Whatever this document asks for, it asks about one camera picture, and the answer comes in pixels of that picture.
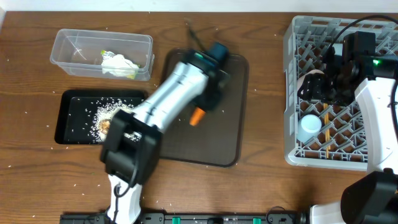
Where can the orange carrot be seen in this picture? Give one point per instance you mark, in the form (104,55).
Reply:
(197,116)

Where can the black plastic tray bin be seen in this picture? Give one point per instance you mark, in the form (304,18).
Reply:
(78,107)

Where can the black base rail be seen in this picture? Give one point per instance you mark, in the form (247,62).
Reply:
(278,217)

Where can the dark brown serving tray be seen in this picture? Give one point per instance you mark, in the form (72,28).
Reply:
(216,139)

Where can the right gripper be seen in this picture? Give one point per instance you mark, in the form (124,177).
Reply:
(312,88)

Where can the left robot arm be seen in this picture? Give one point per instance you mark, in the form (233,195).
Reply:
(132,146)

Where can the brown food scrap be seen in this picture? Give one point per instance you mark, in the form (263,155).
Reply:
(104,126)

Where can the white rice pile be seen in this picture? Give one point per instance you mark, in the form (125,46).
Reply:
(107,111)

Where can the white tissue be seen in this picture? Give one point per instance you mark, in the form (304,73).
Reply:
(118,66)

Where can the pink cup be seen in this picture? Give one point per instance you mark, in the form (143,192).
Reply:
(300,81)

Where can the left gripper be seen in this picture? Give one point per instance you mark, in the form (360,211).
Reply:
(210,101)

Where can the grey dishwasher rack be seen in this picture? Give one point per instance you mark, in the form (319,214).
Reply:
(306,42)

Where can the light blue cup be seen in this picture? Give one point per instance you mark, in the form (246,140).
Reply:
(308,126)

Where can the clear plastic bin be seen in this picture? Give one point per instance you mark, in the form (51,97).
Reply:
(77,52)

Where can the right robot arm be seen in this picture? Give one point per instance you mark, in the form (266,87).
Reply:
(360,75)

